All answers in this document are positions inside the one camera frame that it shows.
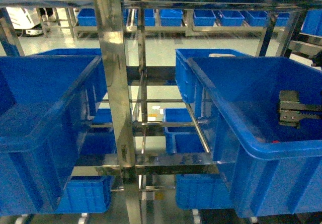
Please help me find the large blue bin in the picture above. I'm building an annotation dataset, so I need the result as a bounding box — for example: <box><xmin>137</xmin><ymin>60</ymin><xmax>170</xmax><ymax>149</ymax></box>
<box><xmin>186</xmin><ymin>57</ymin><xmax>321</xmax><ymax>217</ymax></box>
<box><xmin>1</xmin><ymin>55</ymin><xmax>107</xmax><ymax>216</ymax></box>

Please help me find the steel rack upright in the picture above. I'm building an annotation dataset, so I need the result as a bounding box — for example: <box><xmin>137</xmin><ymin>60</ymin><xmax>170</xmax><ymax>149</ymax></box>
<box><xmin>93</xmin><ymin>0</ymin><xmax>142</xmax><ymax>223</ymax></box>

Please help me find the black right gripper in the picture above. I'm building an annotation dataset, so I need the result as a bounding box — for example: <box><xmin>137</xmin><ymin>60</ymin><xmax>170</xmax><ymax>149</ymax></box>
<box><xmin>278</xmin><ymin>90</ymin><xmax>321</xmax><ymax>128</ymax></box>

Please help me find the large blue bin right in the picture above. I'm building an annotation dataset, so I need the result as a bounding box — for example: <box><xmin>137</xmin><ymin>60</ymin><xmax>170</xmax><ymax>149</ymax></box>
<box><xmin>186</xmin><ymin>57</ymin><xmax>321</xmax><ymax>217</ymax></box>

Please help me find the blue bin lower right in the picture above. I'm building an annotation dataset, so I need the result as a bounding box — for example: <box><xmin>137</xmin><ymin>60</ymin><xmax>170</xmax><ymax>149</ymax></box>
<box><xmin>176</xmin><ymin>174</ymin><xmax>233</xmax><ymax>209</ymax></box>

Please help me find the large blue bin left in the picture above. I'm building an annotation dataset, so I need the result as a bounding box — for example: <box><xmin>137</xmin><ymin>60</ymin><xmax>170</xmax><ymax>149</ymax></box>
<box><xmin>1</xmin><ymin>55</ymin><xmax>107</xmax><ymax>216</ymax></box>

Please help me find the blue bin lower left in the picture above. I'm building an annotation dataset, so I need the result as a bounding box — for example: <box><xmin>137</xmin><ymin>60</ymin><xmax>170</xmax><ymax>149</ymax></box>
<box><xmin>55</xmin><ymin>176</ymin><xmax>114</xmax><ymax>214</ymax></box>

